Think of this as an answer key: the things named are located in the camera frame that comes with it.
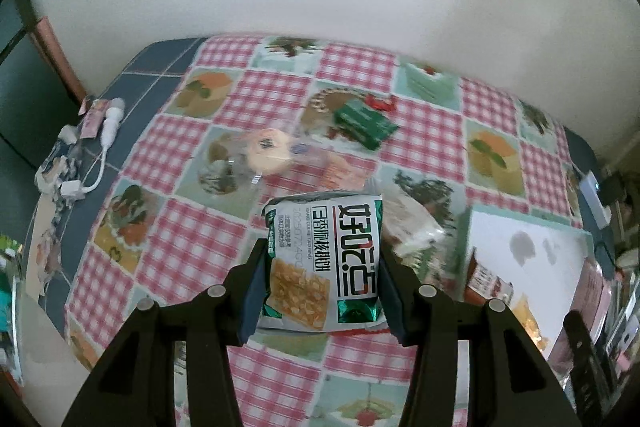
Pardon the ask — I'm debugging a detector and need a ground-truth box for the black power adapter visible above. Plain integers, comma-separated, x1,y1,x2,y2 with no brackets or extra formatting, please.
597,174,628,208

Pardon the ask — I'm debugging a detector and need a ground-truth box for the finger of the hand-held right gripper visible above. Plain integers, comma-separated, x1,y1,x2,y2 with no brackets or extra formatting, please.
562,311,623,427

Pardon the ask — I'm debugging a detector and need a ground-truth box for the checkered printed tablecloth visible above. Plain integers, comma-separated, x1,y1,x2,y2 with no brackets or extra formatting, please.
65,34,586,427

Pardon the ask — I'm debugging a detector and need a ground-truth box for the white power strip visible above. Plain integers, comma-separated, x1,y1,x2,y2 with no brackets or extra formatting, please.
577,172,613,230

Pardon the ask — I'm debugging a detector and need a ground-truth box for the teal tray with white inside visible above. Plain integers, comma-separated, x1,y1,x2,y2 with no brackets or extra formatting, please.
457,204,601,358

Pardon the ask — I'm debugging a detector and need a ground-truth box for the brown biscuit packet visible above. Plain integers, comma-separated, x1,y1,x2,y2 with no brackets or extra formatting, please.
462,247,516,308

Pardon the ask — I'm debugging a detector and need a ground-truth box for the brown wooden frame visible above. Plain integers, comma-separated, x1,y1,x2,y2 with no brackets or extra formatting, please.
31,17,87,104

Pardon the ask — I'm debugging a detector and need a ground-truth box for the pink snack packet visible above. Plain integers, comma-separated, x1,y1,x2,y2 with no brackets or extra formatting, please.
550,257,618,388

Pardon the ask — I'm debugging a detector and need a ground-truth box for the long yellow snack packet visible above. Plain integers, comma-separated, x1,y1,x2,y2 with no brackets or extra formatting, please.
510,294,553,353

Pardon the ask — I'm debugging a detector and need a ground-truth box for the dark green snack packet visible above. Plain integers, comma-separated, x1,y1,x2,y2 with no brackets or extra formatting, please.
332,99,398,152

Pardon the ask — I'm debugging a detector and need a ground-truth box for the small red candy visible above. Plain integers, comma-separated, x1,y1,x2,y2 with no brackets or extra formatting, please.
365,94,398,112

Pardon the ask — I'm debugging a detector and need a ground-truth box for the small pink sachet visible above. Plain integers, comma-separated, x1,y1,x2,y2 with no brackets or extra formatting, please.
81,99,108,138

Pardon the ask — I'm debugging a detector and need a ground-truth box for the green white cracker packet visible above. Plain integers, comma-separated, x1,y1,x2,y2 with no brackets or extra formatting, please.
257,189,386,333

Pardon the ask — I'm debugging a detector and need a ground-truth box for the white cable with plugs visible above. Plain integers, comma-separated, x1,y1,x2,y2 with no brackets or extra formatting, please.
62,97,126,198

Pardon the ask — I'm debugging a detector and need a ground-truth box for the white swiss roll packet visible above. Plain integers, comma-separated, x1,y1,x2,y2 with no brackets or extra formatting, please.
367,179,453,278

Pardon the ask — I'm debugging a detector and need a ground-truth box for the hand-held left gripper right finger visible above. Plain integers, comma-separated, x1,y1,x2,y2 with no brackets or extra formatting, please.
377,252,583,427

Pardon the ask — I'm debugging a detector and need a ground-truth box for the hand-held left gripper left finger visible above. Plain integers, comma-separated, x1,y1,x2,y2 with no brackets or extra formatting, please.
60,237,273,427

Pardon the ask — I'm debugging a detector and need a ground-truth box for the clear-wrapped round pastry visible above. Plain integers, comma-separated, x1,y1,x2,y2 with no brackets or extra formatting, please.
240,127,296,175

